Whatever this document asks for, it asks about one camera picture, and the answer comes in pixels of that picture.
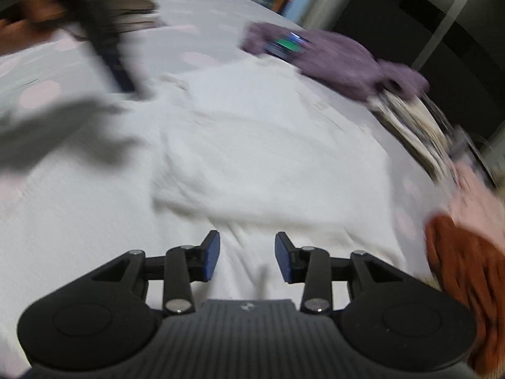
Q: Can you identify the white crinkled cloth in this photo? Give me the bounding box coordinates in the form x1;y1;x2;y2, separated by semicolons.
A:
0;61;432;368

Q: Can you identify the light pink pillow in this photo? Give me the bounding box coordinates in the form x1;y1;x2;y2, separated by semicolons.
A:
446;142;505;245

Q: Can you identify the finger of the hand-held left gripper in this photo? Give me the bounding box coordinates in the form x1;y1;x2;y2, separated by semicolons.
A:
85;33;147;100

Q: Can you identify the stack of folded pale clothes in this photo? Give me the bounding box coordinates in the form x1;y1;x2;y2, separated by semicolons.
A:
369;87;454;184

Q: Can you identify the purple fleece garment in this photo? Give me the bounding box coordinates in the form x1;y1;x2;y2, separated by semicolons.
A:
241;21;431;101

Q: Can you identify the rust orange cloth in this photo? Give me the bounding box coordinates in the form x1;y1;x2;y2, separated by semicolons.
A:
424;213;505;376

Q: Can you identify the dark wardrobe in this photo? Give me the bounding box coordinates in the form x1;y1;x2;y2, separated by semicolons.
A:
300;0;505;154

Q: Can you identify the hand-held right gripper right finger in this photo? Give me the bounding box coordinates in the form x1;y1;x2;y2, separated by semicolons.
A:
275;231;403;316

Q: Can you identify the smartphone with lit screen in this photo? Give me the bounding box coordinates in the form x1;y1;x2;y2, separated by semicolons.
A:
266;32;314;62

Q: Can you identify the grey polka dot bedsheet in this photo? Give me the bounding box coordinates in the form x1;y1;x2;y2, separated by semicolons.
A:
0;0;450;379

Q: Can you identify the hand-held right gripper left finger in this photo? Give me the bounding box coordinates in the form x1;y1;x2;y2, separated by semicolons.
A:
92;230;221;316

